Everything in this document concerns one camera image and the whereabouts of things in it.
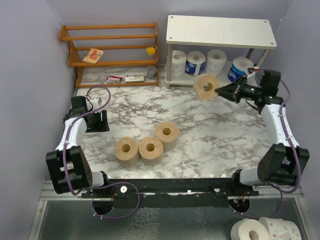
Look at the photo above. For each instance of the yellow cube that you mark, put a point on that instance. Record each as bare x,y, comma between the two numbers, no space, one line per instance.
150,51

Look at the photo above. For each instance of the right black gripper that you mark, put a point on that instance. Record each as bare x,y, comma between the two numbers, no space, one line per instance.
228,91

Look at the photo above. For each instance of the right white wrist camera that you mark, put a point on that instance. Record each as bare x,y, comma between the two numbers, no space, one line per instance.
251,71

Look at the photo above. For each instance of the red white small box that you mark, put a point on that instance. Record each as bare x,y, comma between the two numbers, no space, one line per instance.
112,79

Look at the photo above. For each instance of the small grey cup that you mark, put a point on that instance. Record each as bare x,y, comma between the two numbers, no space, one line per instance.
151,72

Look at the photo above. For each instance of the pink dotted roll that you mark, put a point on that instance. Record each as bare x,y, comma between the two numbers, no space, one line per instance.
179,59
215,62

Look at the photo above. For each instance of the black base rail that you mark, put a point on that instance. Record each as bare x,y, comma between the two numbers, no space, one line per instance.
168,193

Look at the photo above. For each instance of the brown wooden rack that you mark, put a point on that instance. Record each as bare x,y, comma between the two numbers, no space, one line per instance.
75,61

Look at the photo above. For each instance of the blue Tempo roll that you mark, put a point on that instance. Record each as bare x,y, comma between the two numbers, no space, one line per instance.
238,67

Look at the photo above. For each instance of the pink dotted roll front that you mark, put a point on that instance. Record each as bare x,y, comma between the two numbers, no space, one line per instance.
179,59

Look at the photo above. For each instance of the white green flat box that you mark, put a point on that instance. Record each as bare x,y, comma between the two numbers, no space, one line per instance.
134,78

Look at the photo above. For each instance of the pink dotted roll foreground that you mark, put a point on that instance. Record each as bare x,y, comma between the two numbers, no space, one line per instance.
279,229

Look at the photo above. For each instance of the brown paper roll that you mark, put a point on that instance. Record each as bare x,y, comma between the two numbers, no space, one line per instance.
168,133
151,151
205,86
126,151

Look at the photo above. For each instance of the orange patterned booklet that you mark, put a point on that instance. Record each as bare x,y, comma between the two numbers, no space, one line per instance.
93,56

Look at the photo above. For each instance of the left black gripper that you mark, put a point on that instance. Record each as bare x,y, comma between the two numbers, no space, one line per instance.
102,125

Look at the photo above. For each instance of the plain white roll foreground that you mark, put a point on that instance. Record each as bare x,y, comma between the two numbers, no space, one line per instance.
249,229

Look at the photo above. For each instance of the pink dotted roll back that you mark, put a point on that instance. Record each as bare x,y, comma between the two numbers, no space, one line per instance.
215,62

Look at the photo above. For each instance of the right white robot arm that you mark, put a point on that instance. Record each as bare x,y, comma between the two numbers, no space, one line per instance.
284,162

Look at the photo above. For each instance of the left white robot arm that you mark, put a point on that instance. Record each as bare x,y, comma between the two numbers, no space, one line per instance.
67,164

